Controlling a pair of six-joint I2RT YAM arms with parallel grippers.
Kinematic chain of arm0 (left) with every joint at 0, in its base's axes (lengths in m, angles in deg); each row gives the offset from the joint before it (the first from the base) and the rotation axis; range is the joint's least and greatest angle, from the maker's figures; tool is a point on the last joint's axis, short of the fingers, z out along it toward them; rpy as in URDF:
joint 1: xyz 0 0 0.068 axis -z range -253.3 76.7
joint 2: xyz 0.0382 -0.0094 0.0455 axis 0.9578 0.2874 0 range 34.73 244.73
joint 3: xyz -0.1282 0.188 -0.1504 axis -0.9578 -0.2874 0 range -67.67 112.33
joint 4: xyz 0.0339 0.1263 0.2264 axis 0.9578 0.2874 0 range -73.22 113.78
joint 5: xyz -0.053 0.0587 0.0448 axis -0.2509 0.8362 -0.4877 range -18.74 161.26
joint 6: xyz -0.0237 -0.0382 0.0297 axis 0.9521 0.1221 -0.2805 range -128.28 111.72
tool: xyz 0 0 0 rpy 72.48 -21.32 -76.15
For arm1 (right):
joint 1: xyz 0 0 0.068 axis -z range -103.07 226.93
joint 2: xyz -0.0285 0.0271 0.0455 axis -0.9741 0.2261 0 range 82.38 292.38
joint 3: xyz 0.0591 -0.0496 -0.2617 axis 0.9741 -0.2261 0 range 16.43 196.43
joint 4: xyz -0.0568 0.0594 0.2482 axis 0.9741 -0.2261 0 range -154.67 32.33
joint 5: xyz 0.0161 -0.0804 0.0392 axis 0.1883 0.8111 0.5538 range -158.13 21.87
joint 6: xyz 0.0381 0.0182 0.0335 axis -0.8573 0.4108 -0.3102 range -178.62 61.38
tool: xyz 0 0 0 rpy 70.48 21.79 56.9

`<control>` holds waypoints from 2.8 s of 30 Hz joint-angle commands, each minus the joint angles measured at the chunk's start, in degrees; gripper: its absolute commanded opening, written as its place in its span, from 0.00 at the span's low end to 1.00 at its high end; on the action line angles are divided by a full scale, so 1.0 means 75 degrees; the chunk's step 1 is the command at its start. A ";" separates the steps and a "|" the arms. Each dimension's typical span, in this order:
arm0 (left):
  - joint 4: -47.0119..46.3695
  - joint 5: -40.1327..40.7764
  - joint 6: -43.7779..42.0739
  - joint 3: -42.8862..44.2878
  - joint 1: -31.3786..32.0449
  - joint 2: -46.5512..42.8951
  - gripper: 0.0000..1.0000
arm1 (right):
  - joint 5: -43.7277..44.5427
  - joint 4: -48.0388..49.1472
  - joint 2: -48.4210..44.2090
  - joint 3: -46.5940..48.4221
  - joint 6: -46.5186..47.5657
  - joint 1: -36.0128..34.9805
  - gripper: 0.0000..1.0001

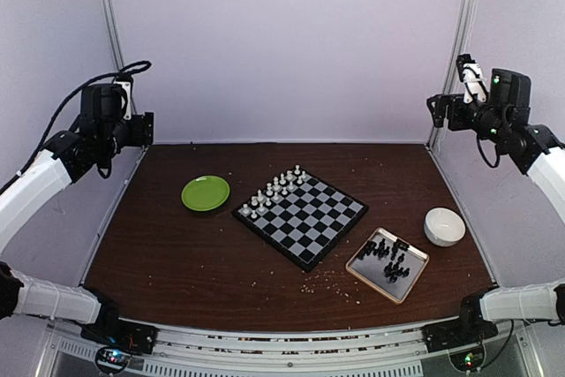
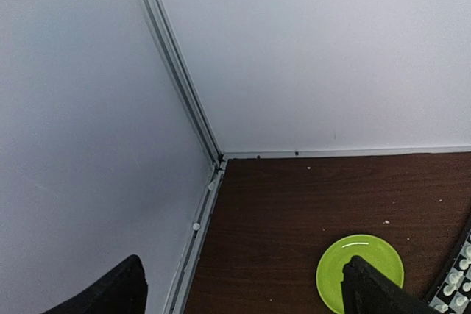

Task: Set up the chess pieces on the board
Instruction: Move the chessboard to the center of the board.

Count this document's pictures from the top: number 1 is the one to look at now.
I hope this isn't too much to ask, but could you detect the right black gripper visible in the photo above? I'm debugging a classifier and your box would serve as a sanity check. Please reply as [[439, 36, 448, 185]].
[[427, 93, 509, 143]]

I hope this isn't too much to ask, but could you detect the black white chess board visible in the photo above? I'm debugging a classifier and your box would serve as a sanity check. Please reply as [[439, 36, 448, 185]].
[[232, 165, 369, 272]]

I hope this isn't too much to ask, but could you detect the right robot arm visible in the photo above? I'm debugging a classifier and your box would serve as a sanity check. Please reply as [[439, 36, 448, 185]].
[[426, 64, 564, 343]]

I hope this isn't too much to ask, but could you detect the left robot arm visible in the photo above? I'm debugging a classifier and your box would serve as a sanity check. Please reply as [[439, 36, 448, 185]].
[[1, 79, 154, 345]]

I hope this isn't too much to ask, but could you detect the green plate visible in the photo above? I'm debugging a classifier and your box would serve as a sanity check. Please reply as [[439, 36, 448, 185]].
[[181, 176, 230, 212]]

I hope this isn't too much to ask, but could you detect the white bowl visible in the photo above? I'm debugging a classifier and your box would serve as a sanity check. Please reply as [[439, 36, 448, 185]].
[[424, 207, 466, 247]]

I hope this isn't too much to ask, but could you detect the wooden metal tray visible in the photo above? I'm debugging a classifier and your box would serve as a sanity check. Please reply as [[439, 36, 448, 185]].
[[345, 228, 430, 305]]

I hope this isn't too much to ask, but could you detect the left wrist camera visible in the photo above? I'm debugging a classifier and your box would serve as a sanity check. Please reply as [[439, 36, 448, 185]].
[[114, 79, 133, 121]]

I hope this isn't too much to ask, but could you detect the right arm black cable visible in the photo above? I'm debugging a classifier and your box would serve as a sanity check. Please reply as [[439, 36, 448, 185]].
[[477, 129, 509, 170]]

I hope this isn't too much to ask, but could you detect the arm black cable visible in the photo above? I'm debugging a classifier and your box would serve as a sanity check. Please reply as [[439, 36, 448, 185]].
[[477, 129, 509, 170], [0, 60, 153, 192]]

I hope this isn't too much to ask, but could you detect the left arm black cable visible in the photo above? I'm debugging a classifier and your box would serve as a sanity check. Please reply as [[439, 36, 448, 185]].
[[0, 60, 153, 192]]

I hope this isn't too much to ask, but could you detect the right aluminium frame post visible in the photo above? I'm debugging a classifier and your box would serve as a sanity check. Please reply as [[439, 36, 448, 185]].
[[427, 0, 481, 151]]

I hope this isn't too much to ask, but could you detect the aluminium frame post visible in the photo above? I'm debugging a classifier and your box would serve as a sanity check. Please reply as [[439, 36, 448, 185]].
[[100, 0, 124, 70], [427, 0, 481, 151]]

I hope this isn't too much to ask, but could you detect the left aluminium frame post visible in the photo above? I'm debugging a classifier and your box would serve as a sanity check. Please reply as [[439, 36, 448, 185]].
[[100, 0, 124, 70]]

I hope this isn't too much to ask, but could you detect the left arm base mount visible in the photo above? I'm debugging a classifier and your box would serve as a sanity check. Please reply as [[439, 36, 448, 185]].
[[79, 320, 158, 355]]

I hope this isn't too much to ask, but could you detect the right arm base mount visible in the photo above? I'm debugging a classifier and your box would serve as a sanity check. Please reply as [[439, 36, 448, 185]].
[[422, 320, 499, 353]]

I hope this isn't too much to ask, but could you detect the front aluminium rail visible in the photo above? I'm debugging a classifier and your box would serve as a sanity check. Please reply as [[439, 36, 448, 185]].
[[34, 321, 544, 377]]

